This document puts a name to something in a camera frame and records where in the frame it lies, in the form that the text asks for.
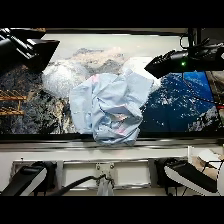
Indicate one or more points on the silver frame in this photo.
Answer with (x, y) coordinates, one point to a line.
(83, 155)

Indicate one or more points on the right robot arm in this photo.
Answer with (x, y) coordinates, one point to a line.
(200, 56)

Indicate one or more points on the light blue shirt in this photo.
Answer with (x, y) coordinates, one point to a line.
(106, 106)

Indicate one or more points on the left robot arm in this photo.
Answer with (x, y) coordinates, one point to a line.
(20, 50)

